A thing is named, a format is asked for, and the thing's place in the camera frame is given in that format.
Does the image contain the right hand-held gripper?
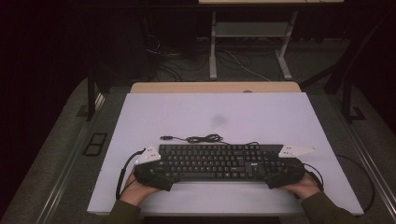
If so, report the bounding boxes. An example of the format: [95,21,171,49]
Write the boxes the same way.
[264,144,318,189]

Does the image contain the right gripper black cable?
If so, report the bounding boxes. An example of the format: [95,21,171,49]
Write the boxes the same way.
[302,162,325,192]

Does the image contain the aluminium floor rail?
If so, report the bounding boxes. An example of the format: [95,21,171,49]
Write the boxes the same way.
[326,92,396,216]
[36,92,106,224]

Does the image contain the person's left hand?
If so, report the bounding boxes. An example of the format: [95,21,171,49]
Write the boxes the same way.
[119,172,162,207]

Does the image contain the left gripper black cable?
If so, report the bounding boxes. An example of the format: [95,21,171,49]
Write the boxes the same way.
[115,147,147,201]

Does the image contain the white metal desk frame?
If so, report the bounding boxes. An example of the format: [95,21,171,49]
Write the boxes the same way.
[198,0,346,81]

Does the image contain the thin black cable loop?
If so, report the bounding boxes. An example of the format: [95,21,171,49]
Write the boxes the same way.
[335,153,376,217]

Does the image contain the black keyboard cable with plug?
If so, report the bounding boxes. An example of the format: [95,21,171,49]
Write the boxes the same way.
[160,133,262,147]

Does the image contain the black metal stand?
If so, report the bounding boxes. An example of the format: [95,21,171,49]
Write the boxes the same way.
[76,69,106,122]
[299,12,396,124]

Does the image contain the black computer keyboard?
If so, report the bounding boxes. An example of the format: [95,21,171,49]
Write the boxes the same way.
[157,143,293,184]

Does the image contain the bundle of black floor cables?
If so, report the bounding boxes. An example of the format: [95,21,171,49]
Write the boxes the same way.
[145,33,210,82]

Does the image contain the white foam board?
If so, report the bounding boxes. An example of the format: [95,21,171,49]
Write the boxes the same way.
[87,91,365,217]

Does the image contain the white floor cable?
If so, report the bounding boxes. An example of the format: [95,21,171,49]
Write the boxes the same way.
[223,49,273,83]

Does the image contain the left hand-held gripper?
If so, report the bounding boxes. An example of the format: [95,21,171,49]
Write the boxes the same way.
[134,144,182,192]

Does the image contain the black floor socket plate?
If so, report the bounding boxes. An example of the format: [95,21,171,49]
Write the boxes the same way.
[81,132,108,158]

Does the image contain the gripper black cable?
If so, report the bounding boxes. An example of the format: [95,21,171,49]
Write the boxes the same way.
[302,162,325,192]
[115,147,147,201]

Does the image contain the person's right hand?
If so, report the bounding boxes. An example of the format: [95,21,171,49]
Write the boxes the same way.
[279,172,322,201]

